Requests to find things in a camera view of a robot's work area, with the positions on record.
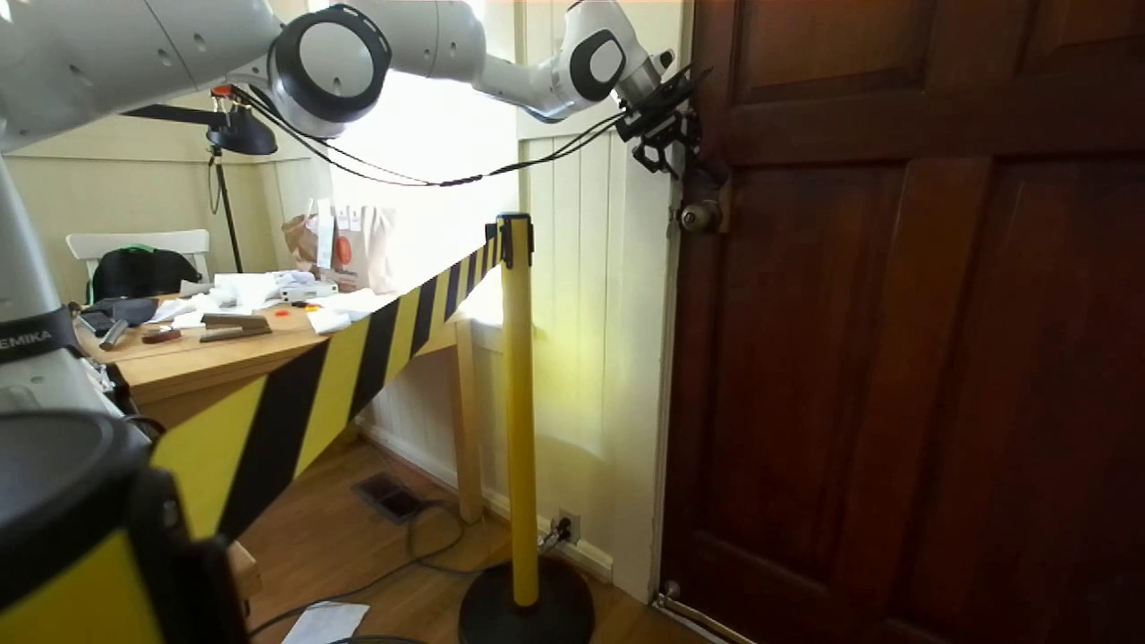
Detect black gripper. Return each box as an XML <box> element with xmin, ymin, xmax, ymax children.
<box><xmin>641</xmin><ymin>66</ymin><xmax>711</xmax><ymax>184</ymax></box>

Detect brass door knob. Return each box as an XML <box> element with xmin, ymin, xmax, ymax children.
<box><xmin>677</xmin><ymin>191</ymin><xmax>726</xmax><ymax>237</ymax></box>

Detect dark brown wooden door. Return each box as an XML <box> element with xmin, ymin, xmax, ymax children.
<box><xmin>660</xmin><ymin>0</ymin><xmax>1145</xmax><ymax>644</ymax></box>

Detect paper bags and boxes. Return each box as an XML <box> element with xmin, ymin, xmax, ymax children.
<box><xmin>284</xmin><ymin>197</ymin><xmax>404</xmax><ymax>297</ymax></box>

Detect yellow black striped barrier belt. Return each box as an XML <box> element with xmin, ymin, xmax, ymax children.
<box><xmin>148</xmin><ymin>230</ymin><xmax>509</xmax><ymax>546</ymax></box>

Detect black floor vent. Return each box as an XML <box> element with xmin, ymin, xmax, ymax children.
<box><xmin>358</xmin><ymin>471</ymin><xmax>433</xmax><ymax>527</ymax></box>

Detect pile of white papers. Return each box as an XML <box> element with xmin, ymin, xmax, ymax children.
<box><xmin>148</xmin><ymin>266</ymin><xmax>402</xmax><ymax>341</ymax></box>

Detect grey stapler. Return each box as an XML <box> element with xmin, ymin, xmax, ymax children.
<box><xmin>198</xmin><ymin>308</ymin><xmax>277</xmax><ymax>346</ymax></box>

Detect wooden table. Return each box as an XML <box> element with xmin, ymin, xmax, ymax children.
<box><xmin>70</xmin><ymin>290</ymin><xmax>493</xmax><ymax>530</ymax></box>

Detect black bag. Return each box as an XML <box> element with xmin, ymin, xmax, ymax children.
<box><xmin>93</xmin><ymin>245</ymin><xmax>206</xmax><ymax>303</ymax></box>

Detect white paper sheet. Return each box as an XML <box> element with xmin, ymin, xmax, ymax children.
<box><xmin>281</xmin><ymin>599</ymin><xmax>374</xmax><ymax>644</ymax></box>

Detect white chair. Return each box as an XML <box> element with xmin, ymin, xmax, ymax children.
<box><xmin>64</xmin><ymin>227</ymin><xmax>214</xmax><ymax>303</ymax></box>

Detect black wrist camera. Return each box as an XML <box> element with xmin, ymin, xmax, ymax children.
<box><xmin>611</xmin><ymin>105</ymin><xmax>670</xmax><ymax>159</ymax></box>

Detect yellow stanchion post black base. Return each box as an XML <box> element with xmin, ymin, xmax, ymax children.
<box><xmin>460</xmin><ymin>212</ymin><xmax>597</xmax><ymax>644</ymax></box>

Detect wall outlet plug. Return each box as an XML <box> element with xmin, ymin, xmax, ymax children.
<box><xmin>543</xmin><ymin>509</ymin><xmax>584</xmax><ymax>546</ymax></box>

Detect black camera tripod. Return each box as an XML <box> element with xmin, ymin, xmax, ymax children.
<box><xmin>121</xmin><ymin>82</ymin><xmax>284</xmax><ymax>277</ymax></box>

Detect black floor cable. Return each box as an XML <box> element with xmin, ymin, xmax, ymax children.
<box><xmin>245</xmin><ymin>497</ymin><xmax>483</xmax><ymax>644</ymax></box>

